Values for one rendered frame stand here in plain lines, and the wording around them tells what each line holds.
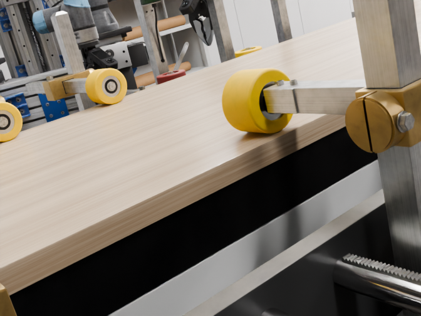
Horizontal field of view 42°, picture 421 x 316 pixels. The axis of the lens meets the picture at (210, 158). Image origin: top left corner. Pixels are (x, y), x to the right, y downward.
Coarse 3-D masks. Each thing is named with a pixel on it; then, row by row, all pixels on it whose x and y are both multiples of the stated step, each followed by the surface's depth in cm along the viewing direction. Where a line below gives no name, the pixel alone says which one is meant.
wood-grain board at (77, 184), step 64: (256, 64) 131; (320, 64) 109; (64, 128) 110; (128, 128) 94; (192, 128) 82; (320, 128) 71; (0, 192) 73; (64, 192) 66; (128, 192) 60; (192, 192) 60; (0, 256) 51; (64, 256) 52
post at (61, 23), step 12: (60, 12) 140; (60, 24) 140; (60, 36) 141; (72, 36) 142; (60, 48) 143; (72, 48) 142; (72, 60) 142; (72, 72) 143; (84, 96) 145; (84, 108) 145
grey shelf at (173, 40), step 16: (128, 0) 459; (176, 0) 468; (128, 16) 460; (160, 16) 482; (160, 32) 429; (176, 32) 482; (192, 32) 468; (176, 48) 490; (192, 48) 475; (192, 64) 483; (208, 64) 464
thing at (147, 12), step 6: (144, 6) 153; (150, 6) 154; (156, 6) 151; (144, 12) 153; (150, 12) 154; (156, 12) 152; (156, 18) 152; (156, 24) 154; (156, 30) 155; (162, 54) 157; (162, 60) 158
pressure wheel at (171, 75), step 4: (168, 72) 149; (172, 72) 149; (176, 72) 147; (180, 72) 147; (184, 72) 148; (160, 76) 147; (164, 76) 146; (168, 76) 146; (172, 76) 146; (176, 76) 146; (180, 76) 147; (160, 80) 147; (164, 80) 146; (168, 80) 146
